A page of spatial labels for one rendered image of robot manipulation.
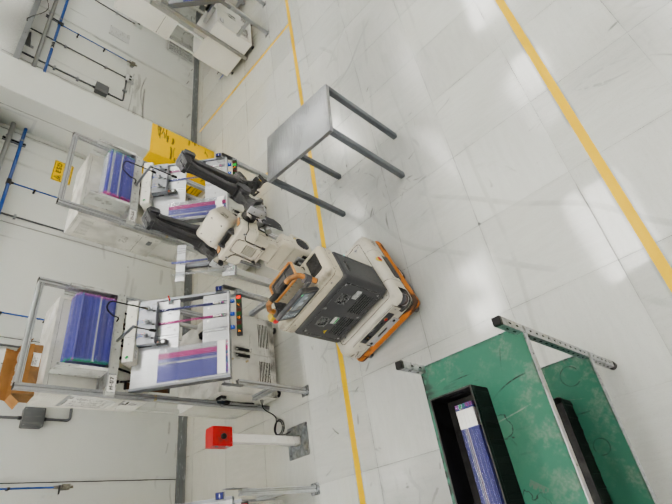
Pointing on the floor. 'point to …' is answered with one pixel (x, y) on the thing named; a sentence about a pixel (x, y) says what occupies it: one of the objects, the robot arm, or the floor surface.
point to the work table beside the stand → (293, 143)
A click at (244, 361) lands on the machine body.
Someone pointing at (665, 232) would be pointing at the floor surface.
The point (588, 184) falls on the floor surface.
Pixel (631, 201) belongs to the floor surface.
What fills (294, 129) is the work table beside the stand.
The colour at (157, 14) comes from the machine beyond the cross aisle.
